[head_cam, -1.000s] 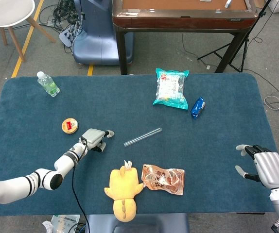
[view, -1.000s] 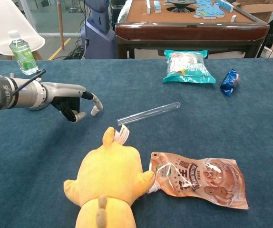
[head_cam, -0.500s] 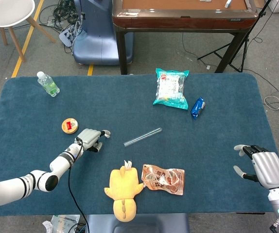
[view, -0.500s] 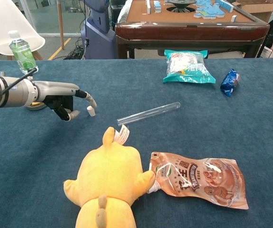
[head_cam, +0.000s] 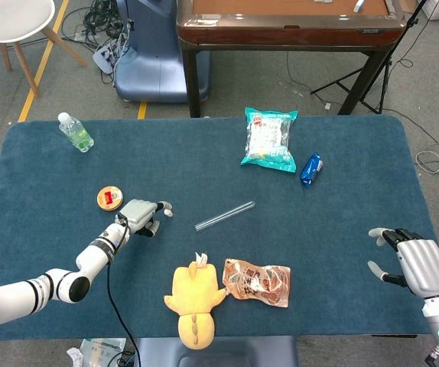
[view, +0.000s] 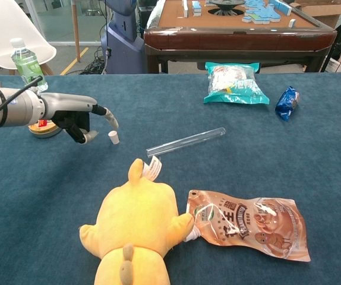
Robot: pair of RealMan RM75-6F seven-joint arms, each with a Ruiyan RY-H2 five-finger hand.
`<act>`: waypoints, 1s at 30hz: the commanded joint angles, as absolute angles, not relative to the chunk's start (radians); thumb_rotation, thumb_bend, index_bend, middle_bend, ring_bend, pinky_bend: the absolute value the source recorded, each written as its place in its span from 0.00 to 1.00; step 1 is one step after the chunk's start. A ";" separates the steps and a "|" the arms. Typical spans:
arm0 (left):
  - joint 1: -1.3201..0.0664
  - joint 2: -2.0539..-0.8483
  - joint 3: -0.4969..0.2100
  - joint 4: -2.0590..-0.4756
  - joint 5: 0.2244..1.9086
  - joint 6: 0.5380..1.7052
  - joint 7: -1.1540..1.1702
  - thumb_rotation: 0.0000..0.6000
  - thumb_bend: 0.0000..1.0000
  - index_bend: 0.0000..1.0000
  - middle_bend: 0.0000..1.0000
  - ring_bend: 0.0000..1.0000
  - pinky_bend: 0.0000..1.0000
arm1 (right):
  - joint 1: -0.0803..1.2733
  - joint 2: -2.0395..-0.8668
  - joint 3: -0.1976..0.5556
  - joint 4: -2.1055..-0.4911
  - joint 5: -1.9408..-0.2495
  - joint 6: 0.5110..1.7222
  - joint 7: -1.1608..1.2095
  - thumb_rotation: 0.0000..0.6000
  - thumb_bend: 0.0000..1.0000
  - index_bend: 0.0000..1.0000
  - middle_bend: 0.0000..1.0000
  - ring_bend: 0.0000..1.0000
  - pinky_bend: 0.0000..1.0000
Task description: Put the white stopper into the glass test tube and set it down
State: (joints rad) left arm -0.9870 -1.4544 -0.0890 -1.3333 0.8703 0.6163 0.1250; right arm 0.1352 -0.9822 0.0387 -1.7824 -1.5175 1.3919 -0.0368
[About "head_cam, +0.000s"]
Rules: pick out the brown mahjong table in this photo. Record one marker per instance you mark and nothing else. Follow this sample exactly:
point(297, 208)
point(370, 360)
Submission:
point(280, 34)

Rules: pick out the round orange tin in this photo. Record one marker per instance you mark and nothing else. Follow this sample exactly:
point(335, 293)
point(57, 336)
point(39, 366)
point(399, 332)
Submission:
point(110, 199)

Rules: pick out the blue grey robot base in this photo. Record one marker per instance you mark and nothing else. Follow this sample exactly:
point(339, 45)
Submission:
point(154, 69)

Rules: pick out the black tripod stand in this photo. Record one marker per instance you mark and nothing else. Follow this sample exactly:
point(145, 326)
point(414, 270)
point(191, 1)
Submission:
point(411, 20)

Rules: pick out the transparent glass test tube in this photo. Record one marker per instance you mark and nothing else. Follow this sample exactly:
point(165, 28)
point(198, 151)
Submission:
point(225, 216)

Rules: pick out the yellow plush toy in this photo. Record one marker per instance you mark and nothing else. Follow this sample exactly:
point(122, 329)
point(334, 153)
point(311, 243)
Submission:
point(196, 290)

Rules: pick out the white mahjong tile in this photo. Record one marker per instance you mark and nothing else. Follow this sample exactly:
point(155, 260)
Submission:
point(359, 5)

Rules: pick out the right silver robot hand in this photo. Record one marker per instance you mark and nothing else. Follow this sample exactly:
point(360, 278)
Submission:
point(424, 264)

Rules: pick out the teal snack bag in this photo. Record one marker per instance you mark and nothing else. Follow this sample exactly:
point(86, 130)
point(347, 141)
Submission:
point(269, 141)

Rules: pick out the dark blue table mat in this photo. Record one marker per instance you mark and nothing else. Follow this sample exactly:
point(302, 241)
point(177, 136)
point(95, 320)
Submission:
point(204, 172)

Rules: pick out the brown peanut snack bag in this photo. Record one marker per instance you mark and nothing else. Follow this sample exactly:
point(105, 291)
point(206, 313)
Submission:
point(257, 283)

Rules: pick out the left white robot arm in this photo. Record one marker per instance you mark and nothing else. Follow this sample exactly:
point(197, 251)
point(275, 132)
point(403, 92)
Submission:
point(89, 256)

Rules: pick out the clear bottle with green label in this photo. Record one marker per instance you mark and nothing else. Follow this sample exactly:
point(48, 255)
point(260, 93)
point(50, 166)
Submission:
point(76, 134)

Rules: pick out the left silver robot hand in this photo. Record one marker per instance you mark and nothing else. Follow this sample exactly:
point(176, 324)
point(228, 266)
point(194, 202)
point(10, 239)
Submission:
point(137, 214)

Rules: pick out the grey power strip with plugs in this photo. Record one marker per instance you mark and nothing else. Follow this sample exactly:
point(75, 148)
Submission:
point(103, 57)

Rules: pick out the blue cookie packet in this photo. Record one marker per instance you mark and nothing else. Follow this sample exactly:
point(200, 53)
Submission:
point(311, 170)

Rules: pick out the white chair with wooden legs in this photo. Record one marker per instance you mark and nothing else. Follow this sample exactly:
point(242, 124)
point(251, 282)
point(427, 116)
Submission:
point(9, 15)

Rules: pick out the clear plastic bag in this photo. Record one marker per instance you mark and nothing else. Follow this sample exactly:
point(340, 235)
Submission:
point(101, 349)

